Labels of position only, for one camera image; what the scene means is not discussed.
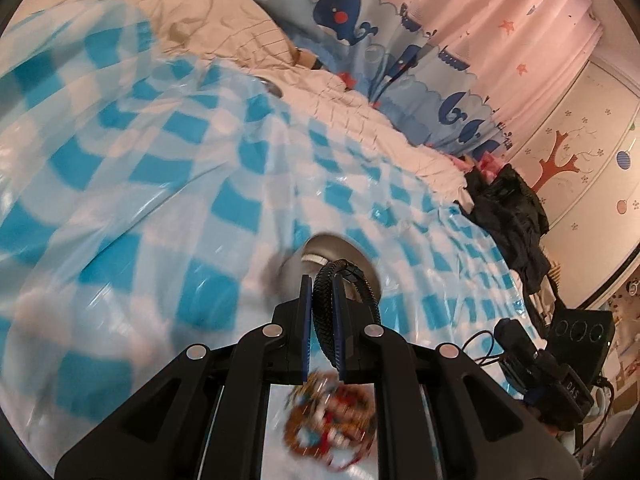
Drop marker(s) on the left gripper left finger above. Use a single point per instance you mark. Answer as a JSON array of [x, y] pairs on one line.
[[278, 352]]

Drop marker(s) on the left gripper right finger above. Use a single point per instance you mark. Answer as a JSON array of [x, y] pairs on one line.
[[365, 352]]

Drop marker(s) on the black braided bangle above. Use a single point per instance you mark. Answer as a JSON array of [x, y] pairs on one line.
[[322, 301]]

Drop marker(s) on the round silver metal tin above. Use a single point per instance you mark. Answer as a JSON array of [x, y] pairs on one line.
[[319, 250]]

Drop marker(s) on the black clothes pile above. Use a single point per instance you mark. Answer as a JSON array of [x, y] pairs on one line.
[[512, 214]]

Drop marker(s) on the blue white checkered plastic sheet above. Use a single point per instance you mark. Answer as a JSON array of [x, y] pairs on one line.
[[148, 203]]

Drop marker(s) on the blue whale pattern curtain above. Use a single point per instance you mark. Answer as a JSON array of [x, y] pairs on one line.
[[463, 76]]

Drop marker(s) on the white grid pattern pillow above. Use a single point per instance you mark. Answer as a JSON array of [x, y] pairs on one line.
[[240, 32]]

